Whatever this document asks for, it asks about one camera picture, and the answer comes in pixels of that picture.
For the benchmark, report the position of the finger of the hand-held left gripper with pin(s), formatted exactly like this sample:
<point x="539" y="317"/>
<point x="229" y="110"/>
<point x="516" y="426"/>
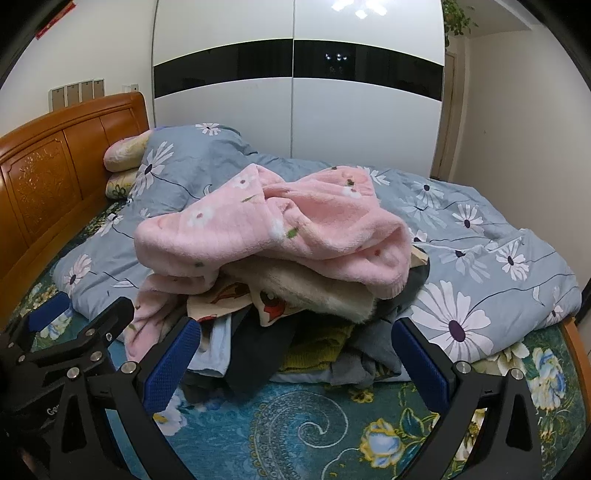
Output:
<point x="46" y="314"/>
<point x="108" y="323"/>

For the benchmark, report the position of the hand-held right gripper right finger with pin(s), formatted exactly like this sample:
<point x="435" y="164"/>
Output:
<point x="422" y="367"/>

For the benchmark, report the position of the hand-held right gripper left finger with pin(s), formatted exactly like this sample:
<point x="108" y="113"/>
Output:
<point x="171" y="367"/>

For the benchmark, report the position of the pink floral fleece garment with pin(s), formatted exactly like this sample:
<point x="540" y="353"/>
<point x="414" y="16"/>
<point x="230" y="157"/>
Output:
<point x="277" y="230"/>

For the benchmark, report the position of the light blue garment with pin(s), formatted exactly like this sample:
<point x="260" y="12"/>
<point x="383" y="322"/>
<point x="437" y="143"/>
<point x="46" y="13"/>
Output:
<point x="214" y="346"/>

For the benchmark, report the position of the cream cartoon print cloth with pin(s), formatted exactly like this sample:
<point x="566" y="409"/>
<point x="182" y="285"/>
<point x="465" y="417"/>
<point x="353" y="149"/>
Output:
<point x="217" y="300"/>

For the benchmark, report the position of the black garment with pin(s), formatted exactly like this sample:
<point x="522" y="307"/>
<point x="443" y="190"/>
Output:
<point x="258" y="350"/>

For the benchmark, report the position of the olive green knit garment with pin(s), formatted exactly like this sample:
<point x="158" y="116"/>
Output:
<point x="318" y="350"/>

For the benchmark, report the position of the cream fuzzy garment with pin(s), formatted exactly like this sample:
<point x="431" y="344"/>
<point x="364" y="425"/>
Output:
<point x="323" y="290"/>

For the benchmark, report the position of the teal floral bed sheet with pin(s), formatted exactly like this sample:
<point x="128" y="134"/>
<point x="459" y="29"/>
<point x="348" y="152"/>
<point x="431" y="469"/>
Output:
<point x="286" y="429"/>

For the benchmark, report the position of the yellow floral pillow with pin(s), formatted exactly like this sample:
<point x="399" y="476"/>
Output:
<point x="120" y="184"/>

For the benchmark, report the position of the wooden carved headboard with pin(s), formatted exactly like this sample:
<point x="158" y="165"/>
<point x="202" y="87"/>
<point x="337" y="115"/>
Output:
<point x="46" y="175"/>

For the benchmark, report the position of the wooden bed footboard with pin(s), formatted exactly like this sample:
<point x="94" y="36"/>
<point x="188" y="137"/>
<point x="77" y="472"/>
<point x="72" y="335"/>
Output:
<point x="577" y="341"/>

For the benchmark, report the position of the grey daisy print duvet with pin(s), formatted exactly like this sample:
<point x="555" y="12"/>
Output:
<point x="194" y="175"/>

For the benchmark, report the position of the white wardrobe with black stripe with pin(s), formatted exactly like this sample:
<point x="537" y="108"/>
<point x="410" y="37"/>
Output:
<point x="221" y="124"/>

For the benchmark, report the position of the beige door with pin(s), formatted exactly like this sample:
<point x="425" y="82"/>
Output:
<point x="450" y="115"/>

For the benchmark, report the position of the green potted plant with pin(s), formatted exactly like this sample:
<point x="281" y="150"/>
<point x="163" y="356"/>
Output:
<point x="457" y="18"/>

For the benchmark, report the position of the white wall switch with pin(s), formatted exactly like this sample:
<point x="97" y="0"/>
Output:
<point x="131" y="87"/>

